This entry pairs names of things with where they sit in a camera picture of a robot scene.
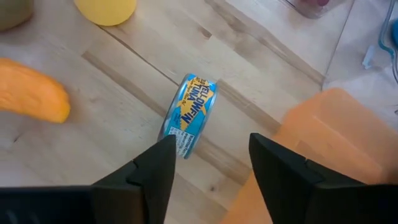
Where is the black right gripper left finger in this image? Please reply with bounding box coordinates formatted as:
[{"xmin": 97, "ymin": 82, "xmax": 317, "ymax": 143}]
[{"xmin": 0, "ymin": 134, "xmax": 177, "ymax": 224}]

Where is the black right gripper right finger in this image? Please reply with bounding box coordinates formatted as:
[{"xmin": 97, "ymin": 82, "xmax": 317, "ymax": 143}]
[{"xmin": 248, "ymin": 133, "xmax": 398, "ymax": 224}]

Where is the orange toy mango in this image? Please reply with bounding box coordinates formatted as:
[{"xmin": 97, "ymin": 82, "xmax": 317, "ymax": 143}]
[{"xmin": 0, "ymin": 58, "xmax": 72, "ymax": 124}]

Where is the blue label tuna can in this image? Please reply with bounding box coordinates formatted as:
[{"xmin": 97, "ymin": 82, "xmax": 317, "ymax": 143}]
[{"xmin": 157, "ymin": 73, "xmax": 218, "ymax": 159}]

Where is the yellow plastic sports bottle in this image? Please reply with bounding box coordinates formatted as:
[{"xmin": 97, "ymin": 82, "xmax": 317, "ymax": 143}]
[{"xmin": 73, "ymin": 0, "xmax": 137, "ymax": 27}]

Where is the green-brown toy kiwi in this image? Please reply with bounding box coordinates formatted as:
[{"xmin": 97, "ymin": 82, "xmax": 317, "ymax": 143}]
[{"xmin": 0, "ymin": 0, "xmax": 34, "ymax": 31}]

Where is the orange translucent tray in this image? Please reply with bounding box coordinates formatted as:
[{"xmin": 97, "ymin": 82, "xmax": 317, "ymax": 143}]
[{"xmin": 219, "ymin": 88, "xmax": 398, "ymax": 224}]

